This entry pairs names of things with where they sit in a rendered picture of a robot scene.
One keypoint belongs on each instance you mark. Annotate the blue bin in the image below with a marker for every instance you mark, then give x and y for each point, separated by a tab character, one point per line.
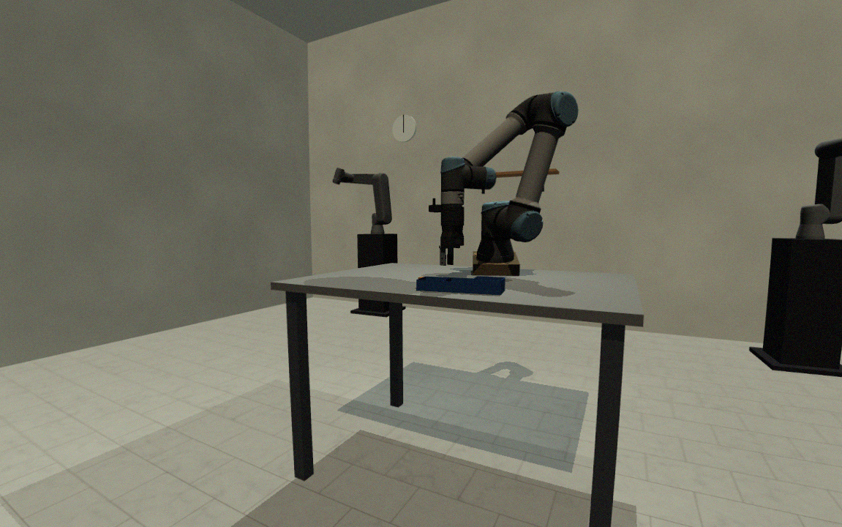
477	285

